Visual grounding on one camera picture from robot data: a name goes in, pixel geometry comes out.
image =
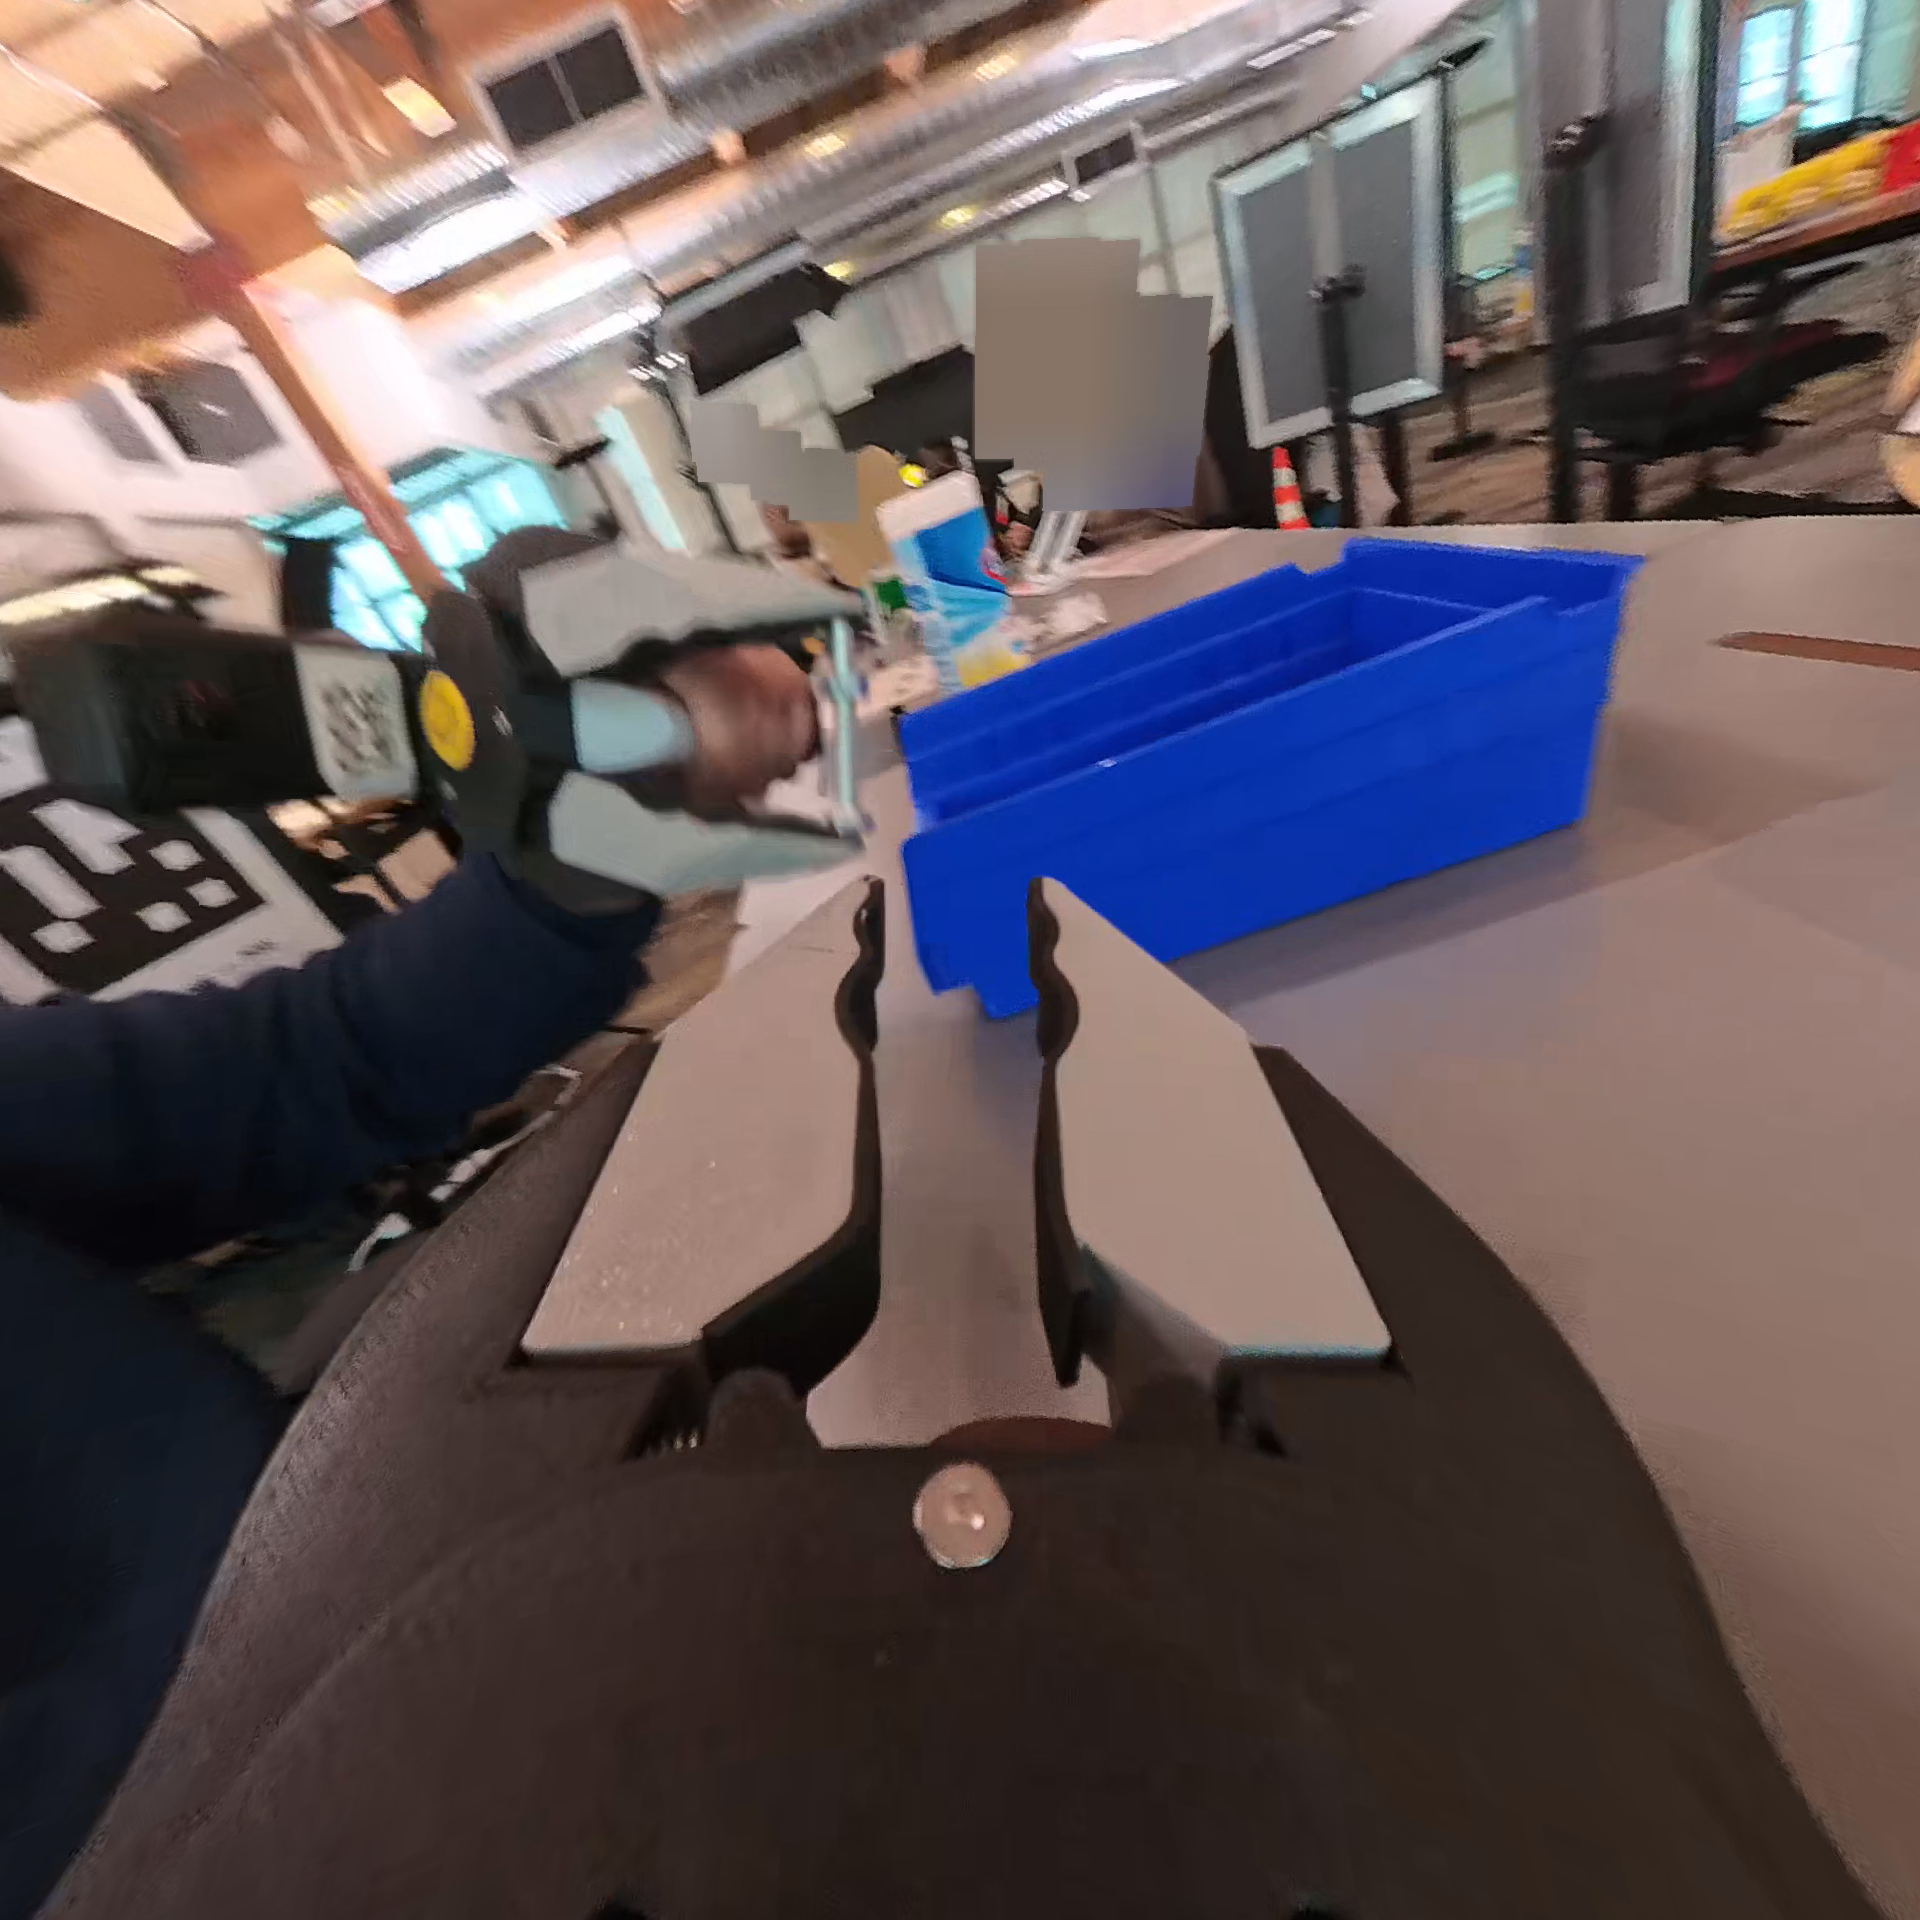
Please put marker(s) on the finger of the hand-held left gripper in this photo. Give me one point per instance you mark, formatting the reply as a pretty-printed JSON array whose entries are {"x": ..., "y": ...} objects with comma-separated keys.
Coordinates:
[
  {"x": 674, "y": 848},
  {"x": 644, "y": 608}
]

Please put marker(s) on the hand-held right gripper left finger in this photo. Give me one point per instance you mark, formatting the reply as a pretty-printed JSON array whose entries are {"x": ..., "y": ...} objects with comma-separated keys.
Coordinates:
[{"x": 705, "y": 1200}]

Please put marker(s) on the grey panel on stand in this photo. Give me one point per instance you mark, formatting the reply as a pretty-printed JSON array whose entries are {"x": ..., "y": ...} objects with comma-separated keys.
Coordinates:
[
  {"x": 1275, "y": 271},
  {"x": 1634, "y": 149}
]

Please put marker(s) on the black white fiducial marker board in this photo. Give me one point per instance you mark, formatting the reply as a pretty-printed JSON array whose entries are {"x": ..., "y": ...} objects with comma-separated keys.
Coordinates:
[{"x": 119, "y": 884}]

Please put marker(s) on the person's left hand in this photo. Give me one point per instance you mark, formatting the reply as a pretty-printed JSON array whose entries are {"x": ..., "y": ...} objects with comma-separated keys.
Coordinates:
[{"x": 750, "y": 720}]

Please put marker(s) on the silver metal bolt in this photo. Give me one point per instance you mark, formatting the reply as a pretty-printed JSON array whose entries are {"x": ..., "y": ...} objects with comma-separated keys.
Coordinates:
[{"x": 839, "y": 720}]

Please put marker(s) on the black tripod stand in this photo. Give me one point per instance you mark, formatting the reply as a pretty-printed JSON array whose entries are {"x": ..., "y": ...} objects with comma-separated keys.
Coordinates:
[{"x": 1339, "y": 376}]

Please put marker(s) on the red black office chair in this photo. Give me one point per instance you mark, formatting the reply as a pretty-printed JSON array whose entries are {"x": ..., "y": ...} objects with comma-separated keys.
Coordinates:
[{"x": 1723, "y": 388}]

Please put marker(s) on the person's left forearm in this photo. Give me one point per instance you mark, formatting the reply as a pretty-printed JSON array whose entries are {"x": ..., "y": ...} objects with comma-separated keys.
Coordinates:
[{"x": 299, "y": 1049}]

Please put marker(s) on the blue white wipes canister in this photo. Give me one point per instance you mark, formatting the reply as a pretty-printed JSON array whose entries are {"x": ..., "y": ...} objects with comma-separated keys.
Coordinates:
[{"x": 953, "y": 569}]

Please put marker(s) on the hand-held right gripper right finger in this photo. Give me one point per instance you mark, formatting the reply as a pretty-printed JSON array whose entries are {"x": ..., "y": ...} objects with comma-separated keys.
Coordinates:
[{"x": 1214, "y": 1200}]

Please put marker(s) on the person's dark clothing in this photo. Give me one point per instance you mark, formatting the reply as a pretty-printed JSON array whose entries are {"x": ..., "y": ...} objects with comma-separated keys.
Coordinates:
[{"x": 90, "y": 1499}]

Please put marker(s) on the blue plastic bin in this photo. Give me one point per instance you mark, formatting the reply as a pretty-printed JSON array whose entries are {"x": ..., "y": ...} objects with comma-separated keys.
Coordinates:
[{"x": 1275, "y": 751}]

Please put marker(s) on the orange traffic cone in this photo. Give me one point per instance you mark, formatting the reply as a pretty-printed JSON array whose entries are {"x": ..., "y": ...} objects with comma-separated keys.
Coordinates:
[{"x": 1289, "y": 488}]

